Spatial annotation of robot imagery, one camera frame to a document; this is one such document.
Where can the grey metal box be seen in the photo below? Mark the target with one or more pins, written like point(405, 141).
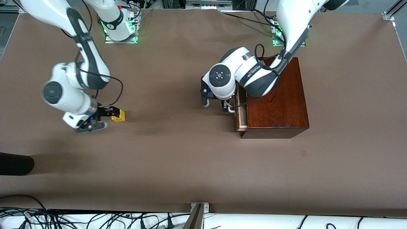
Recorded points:
point(208, 3)

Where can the silver corner frame profile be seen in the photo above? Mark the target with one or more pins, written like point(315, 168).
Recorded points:
point(389, 16)

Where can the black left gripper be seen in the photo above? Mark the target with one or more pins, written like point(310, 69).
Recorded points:
point(226, 106)

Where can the small metal bracket plate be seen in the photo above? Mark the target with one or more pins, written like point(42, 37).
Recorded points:
point(206, 207)

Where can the dark wooden drawer cabinet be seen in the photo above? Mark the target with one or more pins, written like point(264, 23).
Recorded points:
point(279, 108)

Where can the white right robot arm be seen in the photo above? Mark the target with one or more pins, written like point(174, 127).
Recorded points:
point(66, 95)

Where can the yellow block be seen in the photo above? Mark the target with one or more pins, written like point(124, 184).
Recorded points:
point(119, 119)

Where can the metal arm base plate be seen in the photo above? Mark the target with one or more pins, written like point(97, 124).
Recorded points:
point(120, 41)
point(276, 43)

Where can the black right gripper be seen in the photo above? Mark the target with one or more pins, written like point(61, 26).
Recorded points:
point(103, 112)

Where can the white ledge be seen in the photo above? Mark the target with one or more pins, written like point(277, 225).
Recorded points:
point(254, 222)

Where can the dark metal post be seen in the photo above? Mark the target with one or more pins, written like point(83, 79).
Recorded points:
point(195, 219)

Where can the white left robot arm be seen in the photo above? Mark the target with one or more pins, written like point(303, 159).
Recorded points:
point(254, 76)

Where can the black cylinder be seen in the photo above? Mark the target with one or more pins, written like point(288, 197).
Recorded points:
point(16, 163)

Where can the silver frame bar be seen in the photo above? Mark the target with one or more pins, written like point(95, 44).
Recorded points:
point(9, 10)

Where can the brown table cover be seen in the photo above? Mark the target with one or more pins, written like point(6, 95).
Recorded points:
point(159, 152)

